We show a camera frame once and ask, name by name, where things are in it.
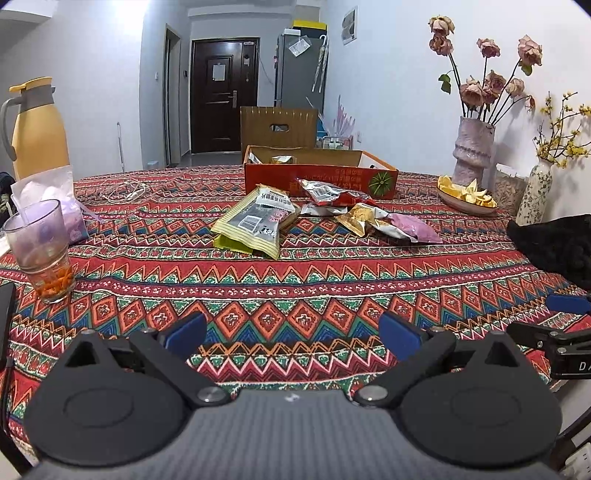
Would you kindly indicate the paper sheet on refrigerator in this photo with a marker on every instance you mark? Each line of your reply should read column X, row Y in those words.
column 298, row 47

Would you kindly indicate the yellow flower branches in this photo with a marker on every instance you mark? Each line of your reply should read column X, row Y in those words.
column 565, row 143

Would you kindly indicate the purple decorative plant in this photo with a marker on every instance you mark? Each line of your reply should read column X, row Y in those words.
column 344, row 117

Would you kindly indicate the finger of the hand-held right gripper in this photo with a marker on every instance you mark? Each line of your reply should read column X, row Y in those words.
column 568, row 303
column 531, row 333

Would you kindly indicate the red cardboard box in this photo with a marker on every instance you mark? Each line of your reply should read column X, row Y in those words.
column 323, row 180

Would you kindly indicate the grey-white snack packet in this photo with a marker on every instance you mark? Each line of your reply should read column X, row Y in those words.
column 279, row 198

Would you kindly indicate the wall picture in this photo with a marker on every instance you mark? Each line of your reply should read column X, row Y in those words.
column 351, row 25

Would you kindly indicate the yellow-green snack bag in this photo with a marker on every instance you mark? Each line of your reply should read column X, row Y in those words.
column 244, row 226

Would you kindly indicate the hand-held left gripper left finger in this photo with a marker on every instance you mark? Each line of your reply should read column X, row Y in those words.
column 185, row 334

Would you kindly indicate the white hanging umbrella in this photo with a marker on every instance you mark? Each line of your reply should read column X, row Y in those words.
column 322, row 64

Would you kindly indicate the yellow and black box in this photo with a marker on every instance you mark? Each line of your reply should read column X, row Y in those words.
column 309, row 24

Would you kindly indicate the glass jar with lid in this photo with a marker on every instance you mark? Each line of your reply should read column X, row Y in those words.
column 508, row 189

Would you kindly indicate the purple tissue pack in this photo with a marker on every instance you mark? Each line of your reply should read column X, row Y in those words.
column 64, row 198

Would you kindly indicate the black smartphone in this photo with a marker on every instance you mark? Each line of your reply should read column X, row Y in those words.
column 5, row 318

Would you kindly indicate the grey refrigerator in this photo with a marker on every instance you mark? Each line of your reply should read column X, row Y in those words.
column 298, row 78

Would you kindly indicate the pink ceramic vase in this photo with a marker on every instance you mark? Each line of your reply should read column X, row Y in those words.
column 473, row 152

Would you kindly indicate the red patterned tablecloth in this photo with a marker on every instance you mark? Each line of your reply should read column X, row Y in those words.
column 295, row 281

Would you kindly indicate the pile of orange peels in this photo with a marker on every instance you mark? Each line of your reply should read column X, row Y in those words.
column 466, row 194

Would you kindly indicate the dark backpack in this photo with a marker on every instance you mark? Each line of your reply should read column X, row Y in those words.
column 3, row 189

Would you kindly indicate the pink snack packet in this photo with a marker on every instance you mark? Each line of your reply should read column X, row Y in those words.
column 418, row 228

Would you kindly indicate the yellow thermos jug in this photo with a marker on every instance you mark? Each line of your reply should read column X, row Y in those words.
column 39, row 138

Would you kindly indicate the orange snack packet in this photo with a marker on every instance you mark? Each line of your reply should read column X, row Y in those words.
column 360, row 219

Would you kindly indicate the white snack packet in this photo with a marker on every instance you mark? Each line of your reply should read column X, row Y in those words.
column 321, row 211

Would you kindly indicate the glass cup with goji berries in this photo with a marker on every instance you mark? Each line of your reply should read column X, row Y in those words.
column 44, row 258

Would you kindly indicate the black cloth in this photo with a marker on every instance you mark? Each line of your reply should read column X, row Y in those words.
column 549, row 249

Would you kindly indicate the dark brown entrance door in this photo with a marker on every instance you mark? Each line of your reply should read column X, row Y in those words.
column 224, row 101

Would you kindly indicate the red snack packet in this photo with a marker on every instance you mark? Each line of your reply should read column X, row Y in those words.
column 332, row 191

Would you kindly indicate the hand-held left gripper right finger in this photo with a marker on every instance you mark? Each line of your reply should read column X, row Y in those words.
column 399, row 334

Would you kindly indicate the bunch of dried pink roses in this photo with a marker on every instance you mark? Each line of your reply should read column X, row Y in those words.
column 482, row 90

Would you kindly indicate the grey interior door frame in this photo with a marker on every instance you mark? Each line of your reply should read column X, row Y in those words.
column 173, row 97

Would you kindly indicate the bowl of yellow peels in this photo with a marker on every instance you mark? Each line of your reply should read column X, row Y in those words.
column 466, row 206

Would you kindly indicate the blue bag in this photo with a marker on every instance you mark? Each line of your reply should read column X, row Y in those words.
column 323, row 127

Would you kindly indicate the white paper on door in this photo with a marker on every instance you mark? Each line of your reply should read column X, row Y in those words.
column 219, row 72

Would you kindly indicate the white floral vase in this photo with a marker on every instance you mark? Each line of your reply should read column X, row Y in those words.
column 534, row 194

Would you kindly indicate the white mop stick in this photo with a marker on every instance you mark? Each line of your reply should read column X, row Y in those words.
column 120, row 145

